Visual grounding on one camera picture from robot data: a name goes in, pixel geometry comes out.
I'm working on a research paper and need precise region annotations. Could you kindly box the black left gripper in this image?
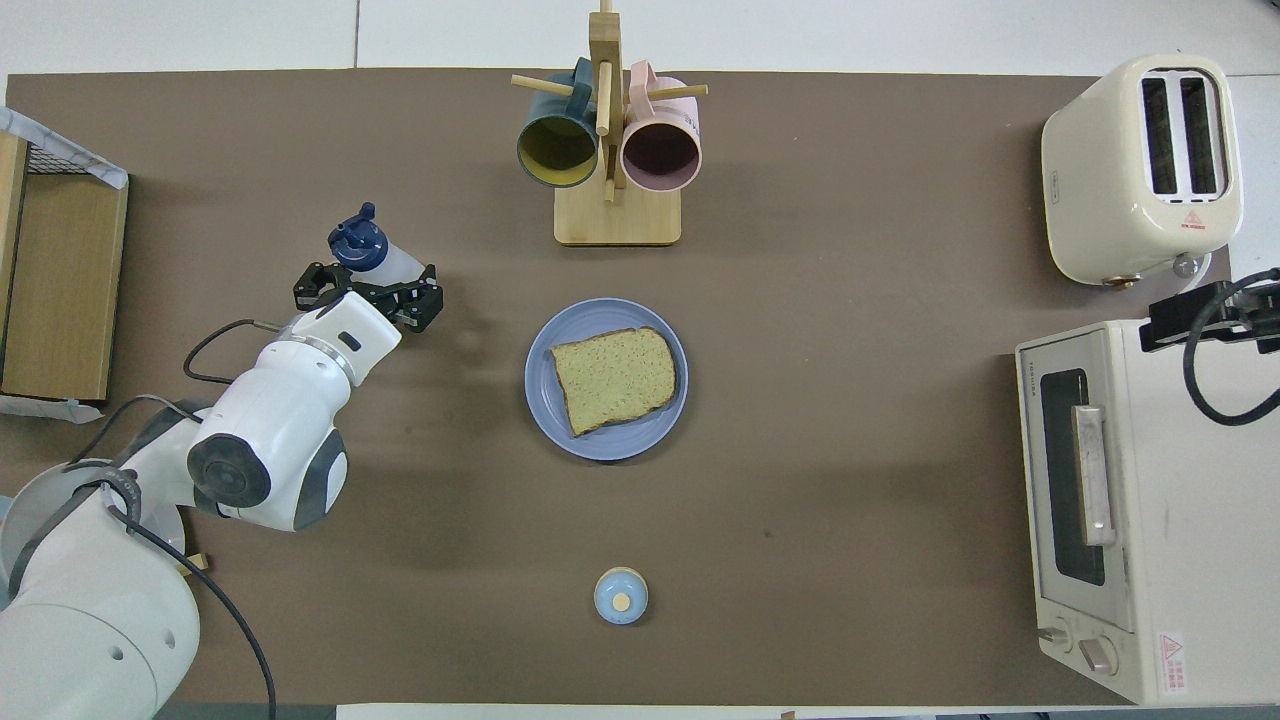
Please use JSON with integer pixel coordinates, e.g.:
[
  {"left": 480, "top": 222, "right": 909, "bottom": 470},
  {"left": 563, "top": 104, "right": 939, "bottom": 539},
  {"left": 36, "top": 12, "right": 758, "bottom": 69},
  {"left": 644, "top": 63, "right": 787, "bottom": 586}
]
[{"left": 293, "top": 262, "right": 444, "bottom": 334}]

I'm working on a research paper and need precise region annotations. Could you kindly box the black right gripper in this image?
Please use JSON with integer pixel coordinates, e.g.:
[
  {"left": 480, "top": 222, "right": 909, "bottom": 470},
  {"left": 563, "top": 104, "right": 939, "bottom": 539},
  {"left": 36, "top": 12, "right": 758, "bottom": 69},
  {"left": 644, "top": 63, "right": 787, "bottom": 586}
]
[{"left": 1143, "top": 283, "right": 1280, "bottom": 353}]

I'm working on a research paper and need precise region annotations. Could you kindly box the translucent seasoning bottle blue cap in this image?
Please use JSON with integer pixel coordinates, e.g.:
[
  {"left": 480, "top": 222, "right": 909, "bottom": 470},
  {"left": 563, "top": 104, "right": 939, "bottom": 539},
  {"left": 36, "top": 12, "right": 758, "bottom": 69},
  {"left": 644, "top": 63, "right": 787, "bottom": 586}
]
[{"left": 328, "top": 203, "right": 429, "bottom": 291}]

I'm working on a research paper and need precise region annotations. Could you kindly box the toasted bread slice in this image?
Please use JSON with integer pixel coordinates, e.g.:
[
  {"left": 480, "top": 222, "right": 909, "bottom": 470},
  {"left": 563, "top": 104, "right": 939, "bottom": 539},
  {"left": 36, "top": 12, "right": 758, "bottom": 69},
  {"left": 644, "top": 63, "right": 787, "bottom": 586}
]
[{"left": 549, "top": 326, "right": 678, "bottom": 438}]

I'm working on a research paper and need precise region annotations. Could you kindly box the blue round plate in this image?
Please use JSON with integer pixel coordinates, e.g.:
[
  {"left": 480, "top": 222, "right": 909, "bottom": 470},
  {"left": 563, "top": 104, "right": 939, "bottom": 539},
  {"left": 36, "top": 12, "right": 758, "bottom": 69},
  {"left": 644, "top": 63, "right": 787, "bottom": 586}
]
[{"left": 525, "top": 298, "right": 689, "bottom": 462}]

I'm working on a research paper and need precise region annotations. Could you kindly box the grey plate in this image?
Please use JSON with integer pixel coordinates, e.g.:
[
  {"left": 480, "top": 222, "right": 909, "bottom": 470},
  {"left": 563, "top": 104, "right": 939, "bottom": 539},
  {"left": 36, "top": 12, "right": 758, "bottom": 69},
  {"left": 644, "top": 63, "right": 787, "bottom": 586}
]
[{"left": 0, "top": 458, "right": 187, "bottom": 591}]

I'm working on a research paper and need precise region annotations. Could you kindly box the cream two-slot toaster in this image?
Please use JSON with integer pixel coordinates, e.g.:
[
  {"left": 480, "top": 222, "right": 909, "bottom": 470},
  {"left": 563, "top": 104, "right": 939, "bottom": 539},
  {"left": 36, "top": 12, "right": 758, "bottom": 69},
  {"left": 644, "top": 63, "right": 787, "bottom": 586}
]
[{"left": 1041, "top": 54, "right": 1244, "bottom": 287}]

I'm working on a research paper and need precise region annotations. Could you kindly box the white toaster oven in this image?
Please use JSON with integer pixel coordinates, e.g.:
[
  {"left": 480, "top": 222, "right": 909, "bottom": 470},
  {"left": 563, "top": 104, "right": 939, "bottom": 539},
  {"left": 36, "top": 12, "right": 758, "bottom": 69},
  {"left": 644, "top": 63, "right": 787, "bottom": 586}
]
[{"left": 1015, "top": 320, "right": 1280, "bottom": 706}]

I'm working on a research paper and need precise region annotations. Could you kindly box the dark teal mug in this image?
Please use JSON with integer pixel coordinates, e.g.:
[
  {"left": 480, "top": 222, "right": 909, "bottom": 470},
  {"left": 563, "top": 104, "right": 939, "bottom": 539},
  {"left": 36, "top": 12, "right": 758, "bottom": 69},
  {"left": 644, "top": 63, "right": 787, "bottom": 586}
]
[{"left": 516, "top": 57, "right": 601, "bottom": 189}]

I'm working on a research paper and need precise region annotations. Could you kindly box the wooden mug tree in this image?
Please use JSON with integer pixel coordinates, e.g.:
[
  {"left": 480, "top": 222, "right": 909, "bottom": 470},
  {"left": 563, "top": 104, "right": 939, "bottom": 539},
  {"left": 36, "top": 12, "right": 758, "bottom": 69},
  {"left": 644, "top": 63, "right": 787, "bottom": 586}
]
[{"left": 511, "top": 0, "right": 709, "bottom": 247}]

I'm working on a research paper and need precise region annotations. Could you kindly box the pink mug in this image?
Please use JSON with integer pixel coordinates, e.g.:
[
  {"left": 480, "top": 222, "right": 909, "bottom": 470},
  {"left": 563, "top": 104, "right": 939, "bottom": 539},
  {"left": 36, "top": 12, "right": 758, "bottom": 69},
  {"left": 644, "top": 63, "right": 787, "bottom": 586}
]
[{"left": 620, "top": 60, "right": 703, "bottom": 194}]

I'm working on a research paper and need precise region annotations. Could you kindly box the white checked cloth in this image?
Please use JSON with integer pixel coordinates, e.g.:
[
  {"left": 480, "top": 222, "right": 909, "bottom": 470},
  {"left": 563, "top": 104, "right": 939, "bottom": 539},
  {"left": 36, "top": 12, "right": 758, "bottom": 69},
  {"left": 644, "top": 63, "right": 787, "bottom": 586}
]
[{"left": 0, "top": 105, "right": 129, "bottom": 191}]

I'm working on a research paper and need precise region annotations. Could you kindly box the white crumpled sheet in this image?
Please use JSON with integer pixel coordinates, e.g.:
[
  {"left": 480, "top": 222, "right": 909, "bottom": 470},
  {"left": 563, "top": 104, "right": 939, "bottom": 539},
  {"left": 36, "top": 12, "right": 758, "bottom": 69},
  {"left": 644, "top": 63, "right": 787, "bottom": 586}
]
[{"left": 0, "top": 393, "right": 105, "bottom": 425}]

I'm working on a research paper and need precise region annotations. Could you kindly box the brown table mat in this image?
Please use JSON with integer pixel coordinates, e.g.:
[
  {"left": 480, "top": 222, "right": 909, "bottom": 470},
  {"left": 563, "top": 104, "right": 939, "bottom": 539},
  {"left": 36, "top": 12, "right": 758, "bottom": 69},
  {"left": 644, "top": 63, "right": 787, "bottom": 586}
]
[{"left": 0, "top": 68, "right": 1233, "bottom": 706}]

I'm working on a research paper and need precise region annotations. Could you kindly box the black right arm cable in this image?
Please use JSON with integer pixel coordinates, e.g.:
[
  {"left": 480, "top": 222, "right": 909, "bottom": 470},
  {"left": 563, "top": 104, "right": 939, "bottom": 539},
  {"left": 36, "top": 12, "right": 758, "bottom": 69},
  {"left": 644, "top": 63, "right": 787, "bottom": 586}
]
[{"left": 1183, "top": 268, "right": 1280, "bottom": 427}]

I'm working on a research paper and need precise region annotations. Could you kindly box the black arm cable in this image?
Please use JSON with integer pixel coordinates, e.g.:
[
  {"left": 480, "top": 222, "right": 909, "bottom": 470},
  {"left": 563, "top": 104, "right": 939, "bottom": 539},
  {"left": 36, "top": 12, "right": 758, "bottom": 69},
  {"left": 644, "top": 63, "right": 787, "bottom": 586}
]
[
  {"left": 1183, "top": 268, "right": 1280, "bottom": 427},
  {"left": 0, "top": 318, "right": 293, "bottom": 720}
]

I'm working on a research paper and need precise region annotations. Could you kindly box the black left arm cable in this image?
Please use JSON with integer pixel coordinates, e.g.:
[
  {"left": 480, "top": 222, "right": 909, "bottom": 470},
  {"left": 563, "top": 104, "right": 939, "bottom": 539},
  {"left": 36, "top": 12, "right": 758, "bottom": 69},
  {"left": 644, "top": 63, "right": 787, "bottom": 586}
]
[{"left": 0, "top": 318, "right": 293, "bottom": 720}]

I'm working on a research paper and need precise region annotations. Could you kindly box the wooden shelf with wire basket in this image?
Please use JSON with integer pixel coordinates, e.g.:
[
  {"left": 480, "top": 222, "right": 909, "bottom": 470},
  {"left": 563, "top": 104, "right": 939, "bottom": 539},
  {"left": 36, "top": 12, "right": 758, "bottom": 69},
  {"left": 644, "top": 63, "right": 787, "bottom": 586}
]
[{"left": 0, "top": 130, "right": 130, "bottom": 403}]

